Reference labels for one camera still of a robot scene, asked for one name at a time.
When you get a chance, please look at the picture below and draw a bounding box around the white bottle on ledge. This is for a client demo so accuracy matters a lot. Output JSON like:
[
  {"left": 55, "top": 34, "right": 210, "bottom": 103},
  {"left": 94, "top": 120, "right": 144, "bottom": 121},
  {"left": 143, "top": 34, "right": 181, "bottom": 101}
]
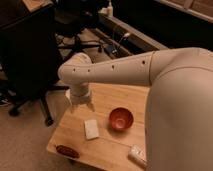
[{"left": 100, "top": 0, "right": 113, "bottom": 17}]

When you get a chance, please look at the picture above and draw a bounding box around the red ceramic bowl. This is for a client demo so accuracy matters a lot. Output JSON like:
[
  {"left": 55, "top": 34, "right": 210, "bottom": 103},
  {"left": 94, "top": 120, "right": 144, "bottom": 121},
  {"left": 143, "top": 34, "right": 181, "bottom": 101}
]
[{"left": 109, "top": 107, "right": 134, "bottom": 131}]

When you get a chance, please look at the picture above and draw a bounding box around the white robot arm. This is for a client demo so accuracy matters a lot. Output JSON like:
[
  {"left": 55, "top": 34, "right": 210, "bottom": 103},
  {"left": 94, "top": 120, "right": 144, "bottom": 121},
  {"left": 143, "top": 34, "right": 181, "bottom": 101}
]
[{"left": 58, "top": 47, "right": 213, "bottom": 171}]

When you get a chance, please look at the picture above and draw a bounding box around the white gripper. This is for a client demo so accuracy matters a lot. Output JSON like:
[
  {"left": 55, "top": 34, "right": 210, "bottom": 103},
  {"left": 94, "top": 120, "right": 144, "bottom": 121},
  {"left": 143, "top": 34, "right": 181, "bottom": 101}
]
[{"left": 65, "top": 83, "right": 95, "bottom": 113}]

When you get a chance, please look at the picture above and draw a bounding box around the white rectangular block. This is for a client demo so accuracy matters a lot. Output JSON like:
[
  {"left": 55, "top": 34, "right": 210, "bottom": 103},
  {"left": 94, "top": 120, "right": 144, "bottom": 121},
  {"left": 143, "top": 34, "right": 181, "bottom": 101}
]
[{"left": 84, "top": 119, "right": 99, "bottom": 140}]

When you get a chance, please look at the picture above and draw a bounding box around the white plastic bottle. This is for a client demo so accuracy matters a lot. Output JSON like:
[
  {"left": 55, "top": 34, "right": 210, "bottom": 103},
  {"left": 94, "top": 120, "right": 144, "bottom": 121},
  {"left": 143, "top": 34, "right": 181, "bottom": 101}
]
[{"left": 128, "top": 145, "right": 146, "bottom": 168}]

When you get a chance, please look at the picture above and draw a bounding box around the white power adapter with cable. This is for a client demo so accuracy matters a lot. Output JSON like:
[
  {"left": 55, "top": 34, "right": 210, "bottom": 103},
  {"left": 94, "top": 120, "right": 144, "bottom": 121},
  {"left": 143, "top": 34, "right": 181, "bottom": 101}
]
[{"left": 111, "top": 31, "right": 132, "bottom": 56}]

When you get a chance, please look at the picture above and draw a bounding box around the black office chair far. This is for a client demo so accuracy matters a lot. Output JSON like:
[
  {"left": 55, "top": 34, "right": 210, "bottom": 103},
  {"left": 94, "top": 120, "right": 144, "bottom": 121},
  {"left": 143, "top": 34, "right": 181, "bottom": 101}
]
[{"left": 53, "top": 0, "right": 102, "bottom": 61}]

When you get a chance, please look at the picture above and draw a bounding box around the dark red oblong object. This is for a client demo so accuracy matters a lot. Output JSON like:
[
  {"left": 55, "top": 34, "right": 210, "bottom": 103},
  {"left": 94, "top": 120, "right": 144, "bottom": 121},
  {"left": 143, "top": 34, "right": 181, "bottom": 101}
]
[{"left": 56, "top": 145, "right": 80, "bottom": 158}]

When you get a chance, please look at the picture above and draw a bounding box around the black office chair near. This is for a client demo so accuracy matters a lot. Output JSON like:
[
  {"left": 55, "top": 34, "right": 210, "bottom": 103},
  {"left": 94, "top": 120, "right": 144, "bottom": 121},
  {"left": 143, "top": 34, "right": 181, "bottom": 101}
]
[{"left": 0, "top": 4, "right": 68, "bottom": 126}]

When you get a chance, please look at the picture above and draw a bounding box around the black office chair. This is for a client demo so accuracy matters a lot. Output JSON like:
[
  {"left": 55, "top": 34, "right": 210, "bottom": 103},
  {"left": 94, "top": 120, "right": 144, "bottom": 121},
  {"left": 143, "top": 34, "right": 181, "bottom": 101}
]
[
  {"left": 53, "top": 0, "right": 102, "bottom": 61},
  {"left": 0, "top": 4, "right": 68, "bottom": 126}
]

